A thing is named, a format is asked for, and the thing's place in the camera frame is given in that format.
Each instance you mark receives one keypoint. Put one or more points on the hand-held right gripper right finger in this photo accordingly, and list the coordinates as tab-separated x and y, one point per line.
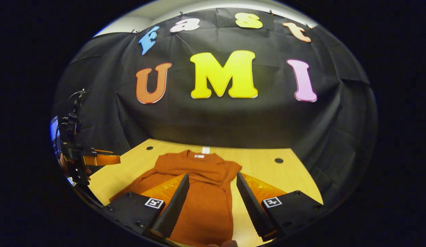
252	209

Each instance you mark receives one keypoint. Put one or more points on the orange jacket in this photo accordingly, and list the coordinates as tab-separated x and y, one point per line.
206	206

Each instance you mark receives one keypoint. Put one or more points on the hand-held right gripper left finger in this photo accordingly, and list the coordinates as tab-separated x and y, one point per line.
173	209

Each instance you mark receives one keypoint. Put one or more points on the black backdrop cloth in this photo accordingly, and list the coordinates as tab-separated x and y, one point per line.
216	116

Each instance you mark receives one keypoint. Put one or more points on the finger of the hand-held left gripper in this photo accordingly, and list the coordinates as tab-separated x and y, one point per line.
103	160
99	151

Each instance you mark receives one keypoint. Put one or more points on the computer monitor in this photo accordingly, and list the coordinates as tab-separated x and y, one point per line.
55	137

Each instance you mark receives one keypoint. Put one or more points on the white paper hang tag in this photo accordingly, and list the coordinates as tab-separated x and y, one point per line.
206	150

